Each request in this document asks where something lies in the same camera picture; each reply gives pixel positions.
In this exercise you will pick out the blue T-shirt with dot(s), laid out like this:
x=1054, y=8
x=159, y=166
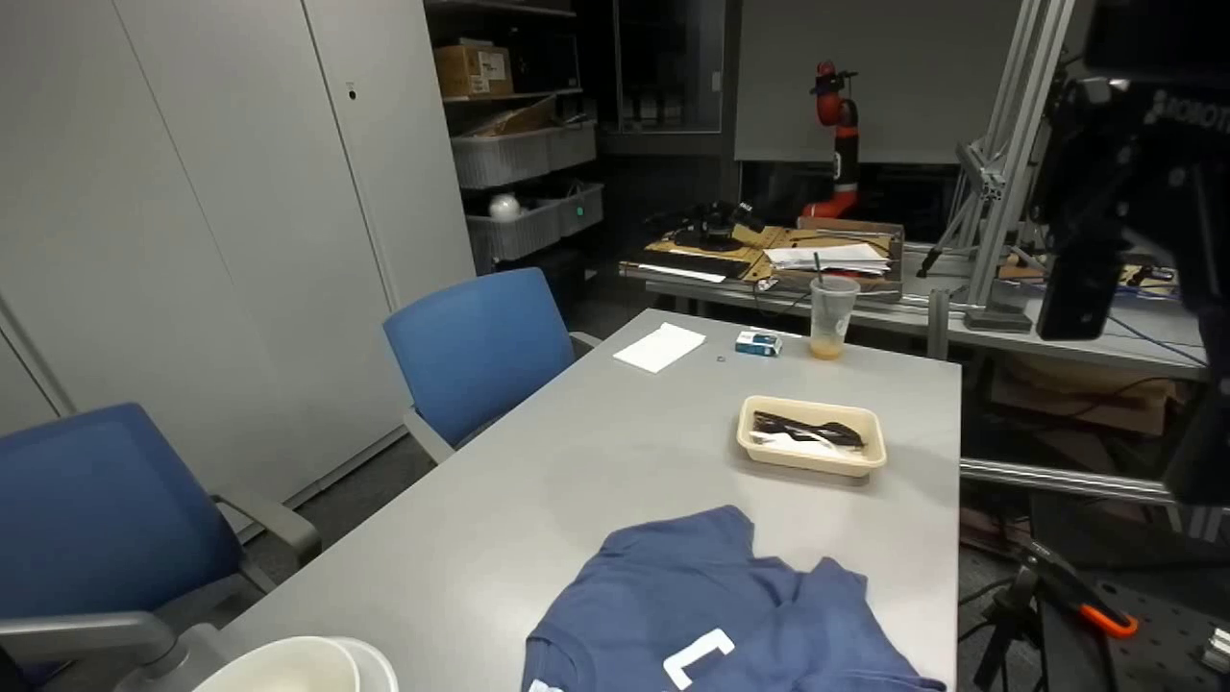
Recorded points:
x=687, y=606

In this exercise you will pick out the white paper sheet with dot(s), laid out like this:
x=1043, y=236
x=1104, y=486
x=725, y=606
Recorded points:
x=660, y=348

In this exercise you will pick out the grey storage shelf bins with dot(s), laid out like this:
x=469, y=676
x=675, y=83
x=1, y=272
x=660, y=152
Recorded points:
x=521, y=125

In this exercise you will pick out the clear plastic cup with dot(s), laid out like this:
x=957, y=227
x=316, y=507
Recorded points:
x=831, y=309

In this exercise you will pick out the white bowl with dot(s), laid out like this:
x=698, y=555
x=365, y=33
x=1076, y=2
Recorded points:
x=305, y=661

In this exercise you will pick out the cluttered background workbench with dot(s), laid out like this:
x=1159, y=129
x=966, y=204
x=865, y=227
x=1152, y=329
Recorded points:
x=774, y=274

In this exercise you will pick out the blue office chair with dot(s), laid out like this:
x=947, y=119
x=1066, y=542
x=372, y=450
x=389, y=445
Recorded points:
x=475, y=350
x=101, y=527

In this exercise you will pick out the orange black clamp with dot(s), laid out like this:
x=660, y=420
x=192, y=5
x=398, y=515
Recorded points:
x=1043, y=578

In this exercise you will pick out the small blue white box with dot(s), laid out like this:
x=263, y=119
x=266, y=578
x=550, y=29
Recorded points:
x=757, y=342

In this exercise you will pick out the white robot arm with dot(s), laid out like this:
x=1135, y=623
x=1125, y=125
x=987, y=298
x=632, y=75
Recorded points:
x=1140, y=147

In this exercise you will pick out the beige tray with utensils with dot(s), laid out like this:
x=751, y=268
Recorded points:
x=811, y=436

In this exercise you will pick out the blue office chair far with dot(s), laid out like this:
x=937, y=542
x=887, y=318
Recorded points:
x=475, y=350

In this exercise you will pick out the blue office chair near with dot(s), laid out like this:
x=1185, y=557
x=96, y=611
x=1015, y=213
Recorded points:
x=101, y=527

